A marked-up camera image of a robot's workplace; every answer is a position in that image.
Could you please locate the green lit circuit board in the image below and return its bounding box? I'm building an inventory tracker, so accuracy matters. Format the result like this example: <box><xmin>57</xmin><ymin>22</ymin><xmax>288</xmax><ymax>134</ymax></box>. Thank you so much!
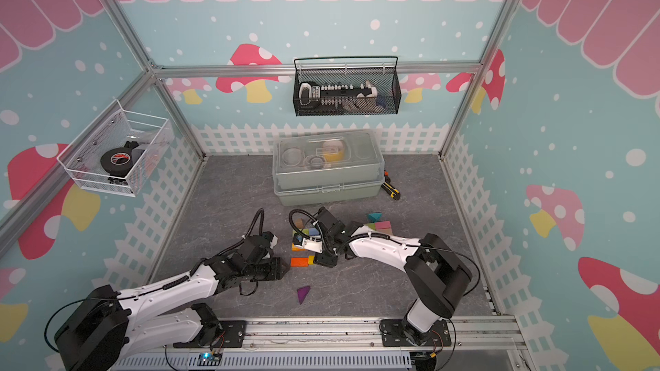
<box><xmin>197</xmin><ymin>352</ymin><xmax>223</xmax><ymax>368</ymax></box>

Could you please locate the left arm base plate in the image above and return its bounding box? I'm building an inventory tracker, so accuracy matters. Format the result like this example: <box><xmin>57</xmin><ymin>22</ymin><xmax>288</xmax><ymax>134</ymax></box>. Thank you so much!
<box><xmin>209</xmin><ymin>321</ymin><xmax>248</xmax><ymax>350</ymax></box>

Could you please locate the yellow black screwdriver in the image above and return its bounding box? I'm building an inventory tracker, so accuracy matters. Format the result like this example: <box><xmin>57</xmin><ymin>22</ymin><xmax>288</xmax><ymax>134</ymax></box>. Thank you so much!
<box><xmin>382</xmin><ymin>182</ymin><xmax>400</xmax><ymax>200</ymax></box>

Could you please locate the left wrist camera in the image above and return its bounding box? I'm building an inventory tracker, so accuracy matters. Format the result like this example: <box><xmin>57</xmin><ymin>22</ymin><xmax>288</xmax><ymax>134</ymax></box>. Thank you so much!
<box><xmin>261</xmin><ymin>231</ymin><xmax>278</xmax><ymax>249</ymax></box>

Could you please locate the white black tool in basket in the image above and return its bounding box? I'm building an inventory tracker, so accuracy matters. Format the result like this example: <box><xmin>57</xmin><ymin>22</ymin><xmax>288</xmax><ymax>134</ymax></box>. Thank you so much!
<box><xmin>294</xmin><ymin>81</ymin><xmax>379</xmax><ymax>112</ymax></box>

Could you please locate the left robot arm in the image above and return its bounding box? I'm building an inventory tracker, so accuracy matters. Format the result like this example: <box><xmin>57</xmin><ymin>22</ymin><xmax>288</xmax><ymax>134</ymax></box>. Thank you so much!
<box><xmin>44</xmin><ymin>209</ymin><xmax>287</xmax><ymax>370</ymax></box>

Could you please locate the teal triangle block top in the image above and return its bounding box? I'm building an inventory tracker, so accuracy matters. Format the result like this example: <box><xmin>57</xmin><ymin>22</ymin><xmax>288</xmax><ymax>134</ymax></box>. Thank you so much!
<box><xmin>367</xmin><ymin>212</ymin><xmax>383</xmax><ymax>223</ymax></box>

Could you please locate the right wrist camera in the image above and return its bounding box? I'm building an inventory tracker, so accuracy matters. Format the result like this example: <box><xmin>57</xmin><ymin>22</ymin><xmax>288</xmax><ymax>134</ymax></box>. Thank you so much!
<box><xmin>292</xmin><ymin>234</ymin><xmax>323</xmax><ymax>254</ymax></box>

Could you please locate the purple triangle block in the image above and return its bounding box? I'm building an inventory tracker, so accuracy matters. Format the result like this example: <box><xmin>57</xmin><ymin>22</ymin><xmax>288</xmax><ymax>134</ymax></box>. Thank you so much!
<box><xmin>297</xmin><ymin>285</ymin><xmax>311</xmax><ymax>304</ymax></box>

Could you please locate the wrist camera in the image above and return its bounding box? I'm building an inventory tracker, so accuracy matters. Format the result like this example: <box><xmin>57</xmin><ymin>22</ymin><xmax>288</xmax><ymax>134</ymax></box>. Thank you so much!
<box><xmin>292</xmin><ymin>234</ymin><xmax>323</xmax><ymax>254</ymax></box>
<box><xmin>261</xmin><ymin>231</ymin><xmax>278</xmax><ymax>249</ymax></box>

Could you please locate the black tape roll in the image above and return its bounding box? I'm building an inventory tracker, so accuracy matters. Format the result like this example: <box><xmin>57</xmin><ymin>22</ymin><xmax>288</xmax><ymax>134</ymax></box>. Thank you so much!
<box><xmin>101</xmin><ymin>148</ymin><xmax>133</xmax><ymax>178</ymax></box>

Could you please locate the translucent plastic storage box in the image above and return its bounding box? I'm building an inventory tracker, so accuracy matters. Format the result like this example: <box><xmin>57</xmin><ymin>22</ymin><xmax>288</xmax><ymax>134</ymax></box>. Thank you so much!
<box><xmin>273</xmin><ymin>130</ymin><xmax>385</xmax><ymax>206</ymax></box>

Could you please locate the white wire basket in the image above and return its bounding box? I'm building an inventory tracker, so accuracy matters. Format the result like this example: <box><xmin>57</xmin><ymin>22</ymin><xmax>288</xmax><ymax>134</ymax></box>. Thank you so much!
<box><xmin>57</xmin><ymin>101</ymin><xmax>175</xmax><ymax>198</ymax></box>

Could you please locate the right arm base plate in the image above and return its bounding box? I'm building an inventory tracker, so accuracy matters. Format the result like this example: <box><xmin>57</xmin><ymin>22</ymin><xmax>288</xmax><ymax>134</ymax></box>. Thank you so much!
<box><xmin>379</xmin><ymin>319</ymin><xmax>452</xmax><ymax>348</ymax></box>

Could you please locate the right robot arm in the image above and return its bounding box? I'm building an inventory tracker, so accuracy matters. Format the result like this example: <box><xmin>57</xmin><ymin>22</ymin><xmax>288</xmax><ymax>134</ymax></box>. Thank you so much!
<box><xmin>288</xmin><ymin>207</ymin><xmax>481</xmax><ymax>346</ymax></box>

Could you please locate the pink block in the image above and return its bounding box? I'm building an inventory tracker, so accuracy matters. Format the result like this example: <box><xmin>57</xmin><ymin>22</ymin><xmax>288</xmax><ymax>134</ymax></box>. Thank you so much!
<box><xmin>375</xmin><ymin>222</ymin><xmax>391</xmax><ymax>231</ymax></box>

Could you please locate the black wire mesh basket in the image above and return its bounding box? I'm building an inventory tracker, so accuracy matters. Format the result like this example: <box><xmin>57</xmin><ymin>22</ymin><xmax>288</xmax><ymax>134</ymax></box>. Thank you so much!
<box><xmin>292</xmin><ymin>56</ymin><xmax>402</xmax><ymax>117</ymax></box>

